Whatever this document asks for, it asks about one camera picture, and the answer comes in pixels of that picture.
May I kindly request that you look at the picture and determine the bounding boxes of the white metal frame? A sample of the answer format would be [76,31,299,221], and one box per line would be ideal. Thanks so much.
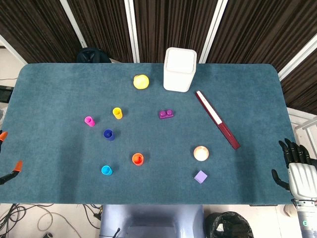
[287,108,317,159]

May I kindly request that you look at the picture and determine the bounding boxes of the black trash bin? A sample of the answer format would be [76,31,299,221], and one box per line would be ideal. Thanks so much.
[205,211,254,238]

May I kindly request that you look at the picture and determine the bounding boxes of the teal table mat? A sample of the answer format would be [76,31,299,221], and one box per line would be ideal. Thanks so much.
[0,63,310,205]

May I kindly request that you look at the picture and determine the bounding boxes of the grey floor cable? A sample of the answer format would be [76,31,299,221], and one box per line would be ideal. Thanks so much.
[37,209,100,234]

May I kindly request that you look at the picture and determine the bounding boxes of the dark blue plastic cup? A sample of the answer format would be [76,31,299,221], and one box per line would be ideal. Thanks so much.
[103,128,116,141]

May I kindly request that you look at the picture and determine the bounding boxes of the black floor device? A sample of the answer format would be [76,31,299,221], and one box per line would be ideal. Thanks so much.
[0,85,13,103]

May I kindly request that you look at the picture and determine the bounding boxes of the white square bin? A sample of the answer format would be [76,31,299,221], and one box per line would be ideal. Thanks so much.
[163,47,198,93]

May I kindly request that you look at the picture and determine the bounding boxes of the peach wooden ball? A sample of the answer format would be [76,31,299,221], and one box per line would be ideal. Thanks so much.
[193,145,210,162]

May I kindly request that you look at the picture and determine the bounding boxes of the white partition frame post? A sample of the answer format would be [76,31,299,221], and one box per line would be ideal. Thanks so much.
[59,0,88,49]
[123,0,141,63]
[0,34,27,64]
[199,0,228,64]
[278,39,317,81]

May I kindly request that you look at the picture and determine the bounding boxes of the lilac cube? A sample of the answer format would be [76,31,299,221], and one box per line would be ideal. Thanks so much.
[194,170,209,184]

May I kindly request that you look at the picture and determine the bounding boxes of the beige cloth bundle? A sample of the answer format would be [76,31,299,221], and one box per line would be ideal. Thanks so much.
[283,204,298,217]

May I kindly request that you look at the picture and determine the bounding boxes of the black floor cable bundle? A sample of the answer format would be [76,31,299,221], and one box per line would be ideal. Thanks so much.
[0,203,54,238]

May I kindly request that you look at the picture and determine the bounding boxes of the orange plastic cup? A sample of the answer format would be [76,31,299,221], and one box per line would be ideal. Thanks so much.
[131,152,145,166]

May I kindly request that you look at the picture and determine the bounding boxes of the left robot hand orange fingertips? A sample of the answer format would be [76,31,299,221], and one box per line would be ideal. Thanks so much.
[0,131,23,186]

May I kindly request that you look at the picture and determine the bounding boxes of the yellow ball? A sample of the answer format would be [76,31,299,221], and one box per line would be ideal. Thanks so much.
[133,74,150,90]

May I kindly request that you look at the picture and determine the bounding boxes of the purple building block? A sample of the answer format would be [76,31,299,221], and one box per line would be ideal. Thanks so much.
[158,109,175,120]

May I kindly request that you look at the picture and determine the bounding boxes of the black office chair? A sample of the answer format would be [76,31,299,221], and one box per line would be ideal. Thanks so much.
[76,48,112,64]

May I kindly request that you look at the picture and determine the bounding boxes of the long maroon box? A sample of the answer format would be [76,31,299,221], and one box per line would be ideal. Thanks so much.
[195,90,241,151]

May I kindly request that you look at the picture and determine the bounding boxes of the thin black torso wire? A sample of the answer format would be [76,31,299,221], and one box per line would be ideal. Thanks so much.
[99,227,121,238]

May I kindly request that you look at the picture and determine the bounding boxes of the blue-grey robot torso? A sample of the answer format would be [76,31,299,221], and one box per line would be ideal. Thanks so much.
[100,204,206,238]

